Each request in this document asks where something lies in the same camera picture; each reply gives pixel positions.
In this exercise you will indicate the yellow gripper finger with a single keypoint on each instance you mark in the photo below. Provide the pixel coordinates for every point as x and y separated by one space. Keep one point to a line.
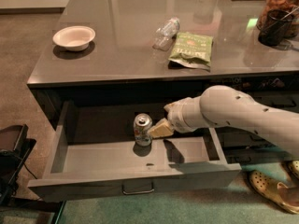
162 128

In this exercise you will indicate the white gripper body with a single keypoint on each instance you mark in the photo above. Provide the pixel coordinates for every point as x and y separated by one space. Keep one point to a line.
177 117

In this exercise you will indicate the silver green 7up can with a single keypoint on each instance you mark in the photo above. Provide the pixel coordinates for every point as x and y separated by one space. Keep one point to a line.
142 124

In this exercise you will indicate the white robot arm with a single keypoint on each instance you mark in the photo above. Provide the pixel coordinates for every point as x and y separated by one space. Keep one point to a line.
222 106

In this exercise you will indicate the right middle closed drawer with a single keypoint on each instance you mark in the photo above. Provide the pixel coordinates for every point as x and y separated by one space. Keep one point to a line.
231 137

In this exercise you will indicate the closed drawer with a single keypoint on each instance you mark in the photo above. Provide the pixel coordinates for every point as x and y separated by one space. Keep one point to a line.
255 155
287 100
231 137

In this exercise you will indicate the open grey top drawer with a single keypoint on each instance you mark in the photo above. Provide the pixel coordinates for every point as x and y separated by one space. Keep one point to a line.
94 152

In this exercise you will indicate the right lower closed drawer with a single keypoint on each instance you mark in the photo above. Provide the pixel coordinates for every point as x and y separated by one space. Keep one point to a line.
255 155

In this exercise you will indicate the grey counter cabinet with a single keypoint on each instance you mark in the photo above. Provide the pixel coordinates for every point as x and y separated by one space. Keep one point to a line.
121 67

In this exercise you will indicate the right upper closed drawer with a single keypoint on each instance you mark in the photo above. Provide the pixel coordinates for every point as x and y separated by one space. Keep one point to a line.
287 100

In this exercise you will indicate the green chip bag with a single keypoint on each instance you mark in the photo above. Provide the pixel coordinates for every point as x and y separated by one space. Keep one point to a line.
192 51

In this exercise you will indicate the clear plastic water bottle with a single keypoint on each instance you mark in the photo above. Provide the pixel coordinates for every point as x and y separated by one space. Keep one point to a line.
165 34

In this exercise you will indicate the white paper bowl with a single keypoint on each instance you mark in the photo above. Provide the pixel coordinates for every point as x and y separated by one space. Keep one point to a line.
74 38

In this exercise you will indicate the yellow perforated clog shoe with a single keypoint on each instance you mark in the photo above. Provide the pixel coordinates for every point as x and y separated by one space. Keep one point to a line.
275 191

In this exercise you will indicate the black mesh cup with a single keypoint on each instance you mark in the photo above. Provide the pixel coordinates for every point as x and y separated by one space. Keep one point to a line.
276 25

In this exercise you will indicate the black chair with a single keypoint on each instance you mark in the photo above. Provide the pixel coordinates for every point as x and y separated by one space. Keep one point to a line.
15 148

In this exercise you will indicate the glass snack jar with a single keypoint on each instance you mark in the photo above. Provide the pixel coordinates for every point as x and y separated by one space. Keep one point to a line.
285 5

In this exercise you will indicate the metal drawer handle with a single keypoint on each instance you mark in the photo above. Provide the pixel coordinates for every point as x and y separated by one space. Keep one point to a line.
137 187

